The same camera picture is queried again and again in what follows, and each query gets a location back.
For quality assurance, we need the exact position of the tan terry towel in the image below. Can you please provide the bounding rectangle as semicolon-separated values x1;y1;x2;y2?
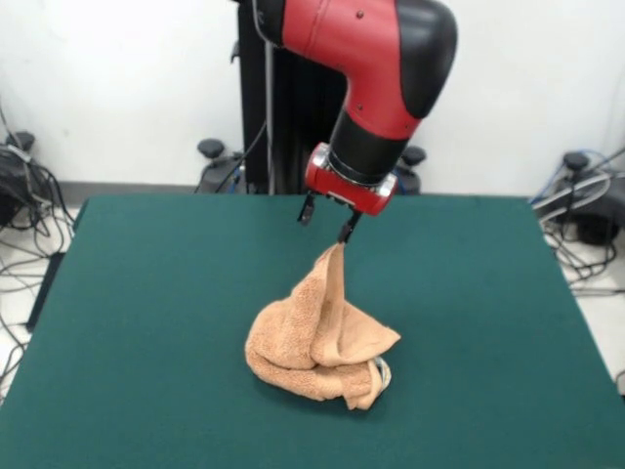
243;241;402;411

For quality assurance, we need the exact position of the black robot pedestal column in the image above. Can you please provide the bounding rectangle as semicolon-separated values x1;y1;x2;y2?
229;0;343;195

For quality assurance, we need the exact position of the dark green table cloth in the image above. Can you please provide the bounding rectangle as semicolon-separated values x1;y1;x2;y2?
0;194;624;469

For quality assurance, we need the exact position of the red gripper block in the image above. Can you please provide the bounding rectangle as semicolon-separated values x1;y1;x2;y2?
296;142;397;245

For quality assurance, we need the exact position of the gray floor leg black knob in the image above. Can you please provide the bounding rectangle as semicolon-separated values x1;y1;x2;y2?
530;149;625;246
0;130;64;231

